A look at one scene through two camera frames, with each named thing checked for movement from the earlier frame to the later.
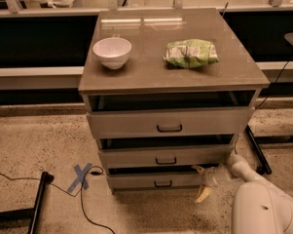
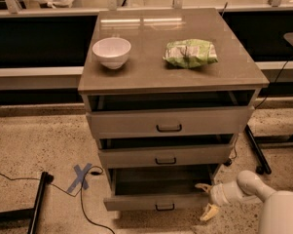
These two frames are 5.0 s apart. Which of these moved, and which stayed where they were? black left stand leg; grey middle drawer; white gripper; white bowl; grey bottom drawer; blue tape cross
Moved: grey bottom drawer; white gripper
Stayed: white bowl; blue tape cross; black left stand leg; grey middle drawer
